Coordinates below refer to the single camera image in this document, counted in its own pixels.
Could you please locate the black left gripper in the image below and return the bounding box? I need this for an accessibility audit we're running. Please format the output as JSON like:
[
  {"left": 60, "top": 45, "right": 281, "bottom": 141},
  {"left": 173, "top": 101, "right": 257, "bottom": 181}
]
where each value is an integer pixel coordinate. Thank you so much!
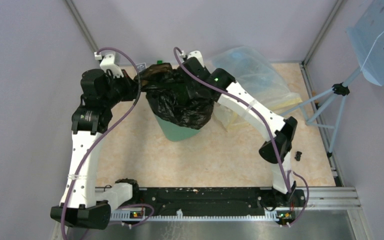
[{"left": 102, "top": 68, "right": 142, "bottom": 108}]

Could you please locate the black trash bag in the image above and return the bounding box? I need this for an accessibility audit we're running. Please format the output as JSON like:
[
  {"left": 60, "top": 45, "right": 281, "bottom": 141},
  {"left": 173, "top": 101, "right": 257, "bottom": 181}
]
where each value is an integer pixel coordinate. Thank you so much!
[{"left": 133, "top": 63, "right": 214, "bottom": 130}]

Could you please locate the green plastic trash bin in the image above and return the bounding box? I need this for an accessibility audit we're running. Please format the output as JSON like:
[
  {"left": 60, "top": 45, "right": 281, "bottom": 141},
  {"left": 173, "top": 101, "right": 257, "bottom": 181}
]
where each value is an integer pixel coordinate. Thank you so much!
[{"left": 155, "top": 115, "right": 200, "bottom": 142}]

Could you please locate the clear plastic bag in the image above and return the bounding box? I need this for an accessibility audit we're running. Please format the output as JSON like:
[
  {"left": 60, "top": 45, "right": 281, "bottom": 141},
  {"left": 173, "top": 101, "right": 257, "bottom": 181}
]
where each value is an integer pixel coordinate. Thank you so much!
[{"left": 204, "top": 46, "right": 302, "bottom": 114}]

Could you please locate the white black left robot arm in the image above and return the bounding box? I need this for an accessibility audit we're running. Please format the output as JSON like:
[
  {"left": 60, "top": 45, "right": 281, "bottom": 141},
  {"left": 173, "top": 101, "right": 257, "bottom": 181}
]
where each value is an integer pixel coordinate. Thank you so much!
[{"left": 50, "top": 69, "right": 141, "bottom": 230}]

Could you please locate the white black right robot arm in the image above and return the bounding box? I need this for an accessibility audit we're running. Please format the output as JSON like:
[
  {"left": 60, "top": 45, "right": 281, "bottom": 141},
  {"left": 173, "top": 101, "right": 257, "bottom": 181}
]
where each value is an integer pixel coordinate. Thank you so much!
[{"left": 179, "top": 56, "right": 298, "bottom": 206}]

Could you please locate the blue playing card deck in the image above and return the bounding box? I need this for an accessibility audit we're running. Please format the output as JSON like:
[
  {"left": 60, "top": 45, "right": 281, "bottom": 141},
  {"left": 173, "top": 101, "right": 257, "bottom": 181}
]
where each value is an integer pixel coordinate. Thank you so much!
[{"left": 136, "top": 62, "right": 147, "bottom": 72}]

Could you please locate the small black plastic piece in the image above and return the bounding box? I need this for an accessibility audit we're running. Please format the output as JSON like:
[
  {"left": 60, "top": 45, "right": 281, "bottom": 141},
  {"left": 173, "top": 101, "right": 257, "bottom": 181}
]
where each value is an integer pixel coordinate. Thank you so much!
[{"left": 294, "top": 151, "right": 303, "bottom": 162}]

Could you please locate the light blue tripod stand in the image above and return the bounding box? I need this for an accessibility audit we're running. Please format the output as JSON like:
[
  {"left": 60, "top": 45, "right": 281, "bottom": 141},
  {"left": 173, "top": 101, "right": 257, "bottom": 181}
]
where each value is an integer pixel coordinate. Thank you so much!
[{"left": 280, "top": 67, "right": 362, "bottom": 158}]

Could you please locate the perforated light blue panel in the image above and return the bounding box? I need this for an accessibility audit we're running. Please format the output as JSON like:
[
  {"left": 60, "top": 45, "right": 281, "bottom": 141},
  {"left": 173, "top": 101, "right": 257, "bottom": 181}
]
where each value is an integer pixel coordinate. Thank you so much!
[{"left": 346, "top": 0, "right": 384, "bottom": 86}]

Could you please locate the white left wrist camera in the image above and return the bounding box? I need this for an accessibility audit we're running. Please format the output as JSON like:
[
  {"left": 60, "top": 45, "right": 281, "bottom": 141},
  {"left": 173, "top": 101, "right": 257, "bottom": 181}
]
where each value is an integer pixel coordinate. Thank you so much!
[{"left": 94, "top": 51, "right": 125, "bottom": 78}]

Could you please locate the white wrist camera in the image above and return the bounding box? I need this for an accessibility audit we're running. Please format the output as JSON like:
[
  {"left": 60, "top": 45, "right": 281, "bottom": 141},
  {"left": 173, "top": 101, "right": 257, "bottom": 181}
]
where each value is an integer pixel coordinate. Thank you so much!
[
  {"left": 180, "top": 50, "right": 205, "bottom": 68},
  {"left": 94, "top": 51, "right": 125, "bottom": 78}
]

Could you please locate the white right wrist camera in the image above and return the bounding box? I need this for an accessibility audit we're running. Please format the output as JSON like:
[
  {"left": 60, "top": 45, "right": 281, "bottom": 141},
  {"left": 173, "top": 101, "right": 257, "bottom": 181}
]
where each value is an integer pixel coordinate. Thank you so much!
[{"left": 180, "top": 50, "right": 205, "bottom": 68}]

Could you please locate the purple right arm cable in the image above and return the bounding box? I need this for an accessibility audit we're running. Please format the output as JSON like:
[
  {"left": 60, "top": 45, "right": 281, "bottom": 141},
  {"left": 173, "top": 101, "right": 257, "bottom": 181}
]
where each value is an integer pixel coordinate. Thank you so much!
[{"left": 173, "top": 46, "right": 310, "bottom": 228}]

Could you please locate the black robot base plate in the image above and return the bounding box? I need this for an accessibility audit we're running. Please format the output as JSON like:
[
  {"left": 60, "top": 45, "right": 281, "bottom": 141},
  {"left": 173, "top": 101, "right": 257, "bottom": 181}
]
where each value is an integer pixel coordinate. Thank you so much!
[{"left": 122, "top": 187, "right": 306, "bottom": 218}]

